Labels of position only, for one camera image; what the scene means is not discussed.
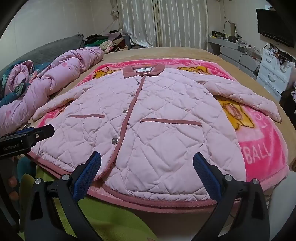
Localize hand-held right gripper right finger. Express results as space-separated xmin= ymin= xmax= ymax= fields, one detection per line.
xmin=193 ymin=152 xmax=271 ymax=241

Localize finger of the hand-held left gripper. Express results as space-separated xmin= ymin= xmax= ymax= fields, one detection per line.
xmin=32 ymin=125 xmax=55 ymax=146

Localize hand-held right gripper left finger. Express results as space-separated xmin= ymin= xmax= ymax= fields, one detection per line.
xmin=24 ymin=152 xmax=102 ymax=241

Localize pink quilted jacket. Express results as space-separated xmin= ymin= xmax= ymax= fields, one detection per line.
xmin=24 ymin=65 xmax=282 ymax=208

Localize dark clothes heap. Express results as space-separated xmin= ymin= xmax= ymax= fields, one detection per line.
xmin=279 ymin=81 xmax=296 ymax=121

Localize pile of folded clothes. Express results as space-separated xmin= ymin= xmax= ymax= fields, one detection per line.
xmin=84 ymin=30 xmax=130 ymax=55

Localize person's left hand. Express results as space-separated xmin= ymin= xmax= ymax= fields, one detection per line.
xmin=7 ymin=175 xmax=20 ymax=201

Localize lime green cloth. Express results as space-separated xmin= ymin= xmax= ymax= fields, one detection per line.
xmin=18 ymin=160 xmax=167 ymax=241

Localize pink flamingo comforter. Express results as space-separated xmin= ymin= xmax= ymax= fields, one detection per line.
xmin=0 ymin=46 xmax=104 ymax=137

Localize pink printed bear blanket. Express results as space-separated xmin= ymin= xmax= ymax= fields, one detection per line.
xmin=35 ymin=59 xmax=289 ymax=193

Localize grey quilted pillow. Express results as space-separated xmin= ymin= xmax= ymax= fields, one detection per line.
xmin=0 ymin=34 xmax=85 ymax=72

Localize white drawer cabinet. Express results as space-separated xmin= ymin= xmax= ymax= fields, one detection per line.
xmin=256 ymin=49 xmax=296 ymax=101

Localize beige bed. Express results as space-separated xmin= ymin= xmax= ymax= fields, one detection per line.
xmin=0 ymin=46 xmax=296 ymax=176

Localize grey desk with clutter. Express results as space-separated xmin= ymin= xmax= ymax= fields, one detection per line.
xmin=211 ymin=30 xmax=262 ymax=58

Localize shiny white curtains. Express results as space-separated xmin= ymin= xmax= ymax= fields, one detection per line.
xmin=117 ymin=0 xmax=208 ymax=50

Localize black television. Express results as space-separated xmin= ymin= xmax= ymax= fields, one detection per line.
xmin=255 ymin=8 xmax=295 ymax=48

